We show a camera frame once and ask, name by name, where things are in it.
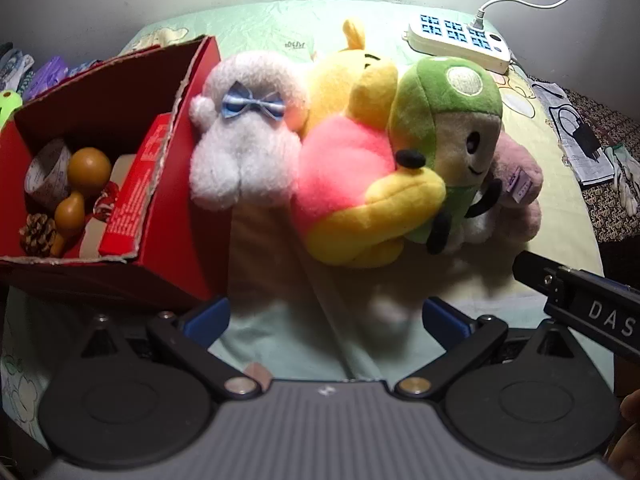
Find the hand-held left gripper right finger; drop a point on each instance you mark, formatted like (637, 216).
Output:
(444, 317)

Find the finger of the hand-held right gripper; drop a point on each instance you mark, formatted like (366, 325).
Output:
(535, 272)

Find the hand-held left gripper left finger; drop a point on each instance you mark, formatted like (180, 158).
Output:
(207, 317)

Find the red cardboard box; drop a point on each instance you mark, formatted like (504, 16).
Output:
(175, 232)

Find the pink plush toy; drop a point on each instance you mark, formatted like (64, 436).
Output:
(515, 155)

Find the yellow tiger plush red shirt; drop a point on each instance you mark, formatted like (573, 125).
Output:
(340, 170)

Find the green mushroom cap plush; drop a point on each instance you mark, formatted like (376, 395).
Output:
(440, 95)

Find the person's right hand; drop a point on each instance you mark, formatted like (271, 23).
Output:
(631, 410)

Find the white glove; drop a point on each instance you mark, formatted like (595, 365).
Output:
(625, 175)

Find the black power adapter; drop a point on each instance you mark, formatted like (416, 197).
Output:
(586, 140)

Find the red white candy wrapper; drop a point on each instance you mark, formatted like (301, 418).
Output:
(106, 202)

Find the white plush rabbit blue bow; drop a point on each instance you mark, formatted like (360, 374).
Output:
(240, 160)

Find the printed paper sheets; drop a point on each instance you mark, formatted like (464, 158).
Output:
(560, 110)

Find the brown gourd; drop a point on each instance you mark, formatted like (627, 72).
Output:
(89, 169)

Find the pine cone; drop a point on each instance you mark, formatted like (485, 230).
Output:
(36, 234)

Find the white power strip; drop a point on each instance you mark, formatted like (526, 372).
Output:
(495, 60)

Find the paper tape roll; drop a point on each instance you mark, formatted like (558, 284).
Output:
(59, 160)

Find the green frog plush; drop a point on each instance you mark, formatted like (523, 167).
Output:
(9, 105)

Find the purple bag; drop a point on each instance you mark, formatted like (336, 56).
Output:
(47, 72)

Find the pastel printed baby quilt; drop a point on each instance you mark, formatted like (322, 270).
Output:
(300, 25)

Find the pile of clothes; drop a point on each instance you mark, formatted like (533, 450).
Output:
(15, 67)

